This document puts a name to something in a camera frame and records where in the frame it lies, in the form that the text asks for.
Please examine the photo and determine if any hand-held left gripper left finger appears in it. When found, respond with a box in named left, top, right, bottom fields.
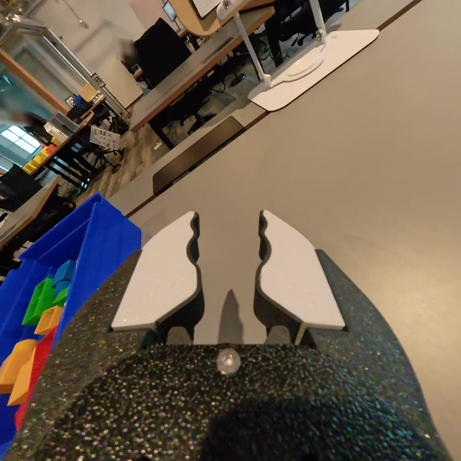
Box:
left=110, top=211, right=205, bottom=333

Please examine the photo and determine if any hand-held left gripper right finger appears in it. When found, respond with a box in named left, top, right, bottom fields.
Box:
left=254, top=210, right=347, bottom=344

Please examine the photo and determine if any blue plastic block bin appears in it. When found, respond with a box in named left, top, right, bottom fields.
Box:
left=0, top=192, right=142, bottom=438

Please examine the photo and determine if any pile of colourful mega blocks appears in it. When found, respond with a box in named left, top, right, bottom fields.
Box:
left=0, top=259, right=78, bottom=431

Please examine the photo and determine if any black office chair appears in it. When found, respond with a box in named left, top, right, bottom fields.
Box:
left=134, top=17, right=192, bottom=90
left=88, top=142, right=126, bottom=175

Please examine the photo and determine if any grey wood-edged desk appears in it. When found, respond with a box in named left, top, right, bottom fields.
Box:
left=27, top=108, right=97, bottom=178
left=129, top=5, right=276, bottom=134
left=0, top=175, right=62, bottom=249

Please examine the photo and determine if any white printed paper sheet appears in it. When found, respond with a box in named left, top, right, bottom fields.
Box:
left=89, top=125, right=121, bottom=150

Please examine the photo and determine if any row of yellow storage bins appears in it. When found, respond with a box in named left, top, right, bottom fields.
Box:
left=22, top=148, right=50, bottom=174

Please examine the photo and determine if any bright paned window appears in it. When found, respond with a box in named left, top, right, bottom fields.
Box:
left=0, top=125, right=42, bottom=152

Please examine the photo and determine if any printed instruction sheet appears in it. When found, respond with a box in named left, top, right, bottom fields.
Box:
left=191, top=0, right=225, bottom=19

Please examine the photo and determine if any black desk cable tray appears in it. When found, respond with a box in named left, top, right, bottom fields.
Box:
left=152, top=116, right=245, bottom=196

